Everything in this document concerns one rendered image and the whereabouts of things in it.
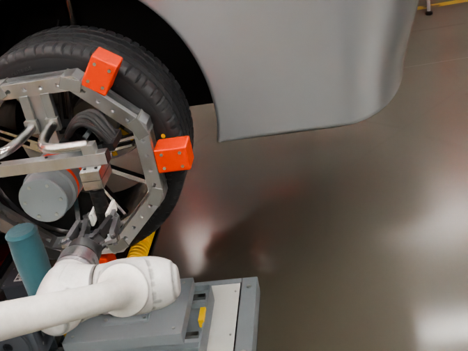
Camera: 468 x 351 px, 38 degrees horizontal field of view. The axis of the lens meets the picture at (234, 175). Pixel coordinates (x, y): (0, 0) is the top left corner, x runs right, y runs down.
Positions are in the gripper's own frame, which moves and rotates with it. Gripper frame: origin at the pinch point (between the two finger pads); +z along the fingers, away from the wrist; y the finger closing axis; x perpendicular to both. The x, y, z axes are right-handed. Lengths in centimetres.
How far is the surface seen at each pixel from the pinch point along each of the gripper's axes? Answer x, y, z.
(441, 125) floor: -83, 116, 203
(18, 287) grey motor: -41, -47, 31
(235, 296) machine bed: -75, 15, 61
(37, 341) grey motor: -52, -39, 17
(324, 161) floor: -83, 52, 178
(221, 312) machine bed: -75, 11, 53
